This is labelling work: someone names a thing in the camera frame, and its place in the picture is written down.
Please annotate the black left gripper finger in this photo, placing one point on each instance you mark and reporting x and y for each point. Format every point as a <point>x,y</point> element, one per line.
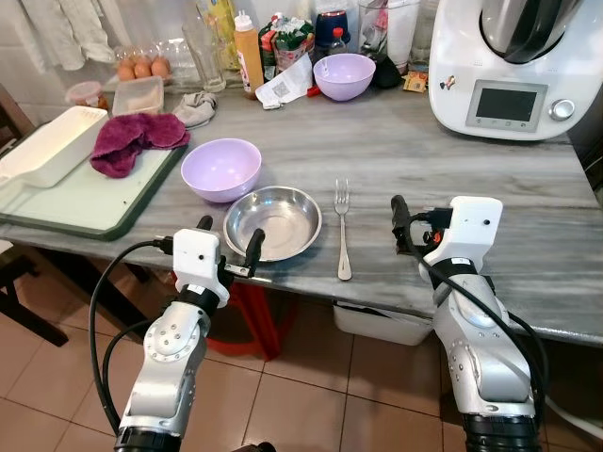
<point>253,247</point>
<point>203,224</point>

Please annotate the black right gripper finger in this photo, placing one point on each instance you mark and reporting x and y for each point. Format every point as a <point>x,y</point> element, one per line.
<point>399,215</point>

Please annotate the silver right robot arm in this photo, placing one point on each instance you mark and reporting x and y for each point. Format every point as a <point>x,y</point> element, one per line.
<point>480,348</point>

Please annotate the stainless steel bowl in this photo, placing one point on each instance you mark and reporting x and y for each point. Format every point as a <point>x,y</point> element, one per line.
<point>275,221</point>

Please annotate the red plastic stool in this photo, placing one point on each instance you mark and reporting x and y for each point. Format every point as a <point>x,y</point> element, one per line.
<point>254,315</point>

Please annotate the silver metal fork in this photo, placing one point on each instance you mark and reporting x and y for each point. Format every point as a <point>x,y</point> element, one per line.
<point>343,226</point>

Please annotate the lilac plastic bowl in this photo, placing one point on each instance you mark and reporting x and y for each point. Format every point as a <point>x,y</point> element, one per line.
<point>344,75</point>
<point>221,168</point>

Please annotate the white plastic bin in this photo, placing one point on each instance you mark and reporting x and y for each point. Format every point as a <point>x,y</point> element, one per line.
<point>382,325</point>

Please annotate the magenta towel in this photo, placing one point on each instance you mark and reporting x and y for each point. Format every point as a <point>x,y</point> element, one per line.
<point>137,137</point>

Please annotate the grey crumpled cloth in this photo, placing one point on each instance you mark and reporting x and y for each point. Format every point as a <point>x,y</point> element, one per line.
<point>195,109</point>

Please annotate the green rimmed cutting board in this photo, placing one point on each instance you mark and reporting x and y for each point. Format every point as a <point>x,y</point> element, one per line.
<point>85,202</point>

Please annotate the small orange sachet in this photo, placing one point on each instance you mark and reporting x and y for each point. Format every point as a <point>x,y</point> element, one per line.
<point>415,82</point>

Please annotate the black pouch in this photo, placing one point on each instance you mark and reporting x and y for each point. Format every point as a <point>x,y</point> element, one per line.
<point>387,73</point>

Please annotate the clear lidded food box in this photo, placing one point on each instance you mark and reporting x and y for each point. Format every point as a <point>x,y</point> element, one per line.
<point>138,96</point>

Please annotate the white kitchen cooking machine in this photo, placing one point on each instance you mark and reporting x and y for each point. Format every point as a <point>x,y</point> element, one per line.
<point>513,104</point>

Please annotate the white printed paper packet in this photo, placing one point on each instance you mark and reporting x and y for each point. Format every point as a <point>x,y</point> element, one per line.
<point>285,85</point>

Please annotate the tall clear drinking glass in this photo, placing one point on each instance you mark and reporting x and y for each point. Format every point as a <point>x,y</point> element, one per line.
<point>205,61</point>

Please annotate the brown egg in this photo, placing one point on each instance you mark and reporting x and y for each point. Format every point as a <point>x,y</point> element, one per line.
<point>142,68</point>
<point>160,67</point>
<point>125,70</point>

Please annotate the orange sauce squeeze bottle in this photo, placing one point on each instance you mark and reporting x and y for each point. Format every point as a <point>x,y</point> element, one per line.
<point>249,61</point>

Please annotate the white rectangular container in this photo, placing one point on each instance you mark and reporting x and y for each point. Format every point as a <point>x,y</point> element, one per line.
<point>52,143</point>

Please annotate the small red lidded tub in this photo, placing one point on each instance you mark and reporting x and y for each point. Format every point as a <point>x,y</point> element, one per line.
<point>87,95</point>

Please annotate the white tall carton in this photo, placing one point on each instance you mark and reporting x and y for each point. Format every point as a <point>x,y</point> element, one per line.
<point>403,33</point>

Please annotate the green red snack bag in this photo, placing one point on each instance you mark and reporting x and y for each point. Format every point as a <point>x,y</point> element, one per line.
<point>287,38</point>

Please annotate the white hanging towel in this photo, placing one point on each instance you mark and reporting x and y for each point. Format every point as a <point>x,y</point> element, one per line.
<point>71,33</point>

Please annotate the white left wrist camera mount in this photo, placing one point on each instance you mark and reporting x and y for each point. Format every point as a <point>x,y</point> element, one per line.
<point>196,256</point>

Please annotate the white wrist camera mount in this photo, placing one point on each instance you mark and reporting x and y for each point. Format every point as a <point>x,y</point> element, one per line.
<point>468,226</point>
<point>196,256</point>

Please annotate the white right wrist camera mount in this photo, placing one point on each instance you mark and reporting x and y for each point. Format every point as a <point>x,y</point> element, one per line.
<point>468,226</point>

